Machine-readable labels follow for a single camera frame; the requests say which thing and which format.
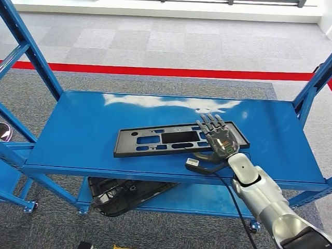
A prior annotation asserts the right robot hand grey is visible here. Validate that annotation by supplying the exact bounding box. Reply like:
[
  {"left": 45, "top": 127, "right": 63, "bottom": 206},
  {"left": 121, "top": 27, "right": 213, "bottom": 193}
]
[{"left": 193, "top": 114, "right": 241, "bottom": 165}]

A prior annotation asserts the large black ribbed plastic part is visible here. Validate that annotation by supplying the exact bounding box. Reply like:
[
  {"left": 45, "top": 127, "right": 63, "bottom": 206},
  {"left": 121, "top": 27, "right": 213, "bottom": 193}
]
[{"left": 88, "top": 177, "right": 180, "bottom": 218}]

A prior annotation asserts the small blue metal shelf rack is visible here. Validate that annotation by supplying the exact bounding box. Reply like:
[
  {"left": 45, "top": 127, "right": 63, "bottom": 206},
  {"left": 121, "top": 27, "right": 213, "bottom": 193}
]
[{"left": 0, "top": 142, "right": 39, "bottom": 214}]

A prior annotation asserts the chrome stanchion base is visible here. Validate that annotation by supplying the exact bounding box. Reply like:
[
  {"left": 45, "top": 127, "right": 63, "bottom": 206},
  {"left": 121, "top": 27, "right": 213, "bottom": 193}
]
[{"left": 0, "top": 121, "right": 13, "bottom": 142}]

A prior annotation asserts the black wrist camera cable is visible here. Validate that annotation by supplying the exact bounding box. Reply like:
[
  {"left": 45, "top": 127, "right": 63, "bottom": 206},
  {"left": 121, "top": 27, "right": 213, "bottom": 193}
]
[{"left": 185, "top": 161, "right": 258, "bottom": 249}]

